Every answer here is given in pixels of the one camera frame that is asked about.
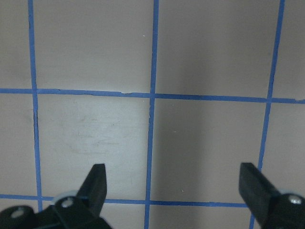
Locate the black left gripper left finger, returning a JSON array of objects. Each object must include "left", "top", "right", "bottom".
[{"left": 0, "top": 164, "right": 111, "bottom": 229}]

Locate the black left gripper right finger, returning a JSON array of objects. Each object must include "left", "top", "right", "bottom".
[{"left": 239, "top": 162, "right": 305, "bottom": 229}]

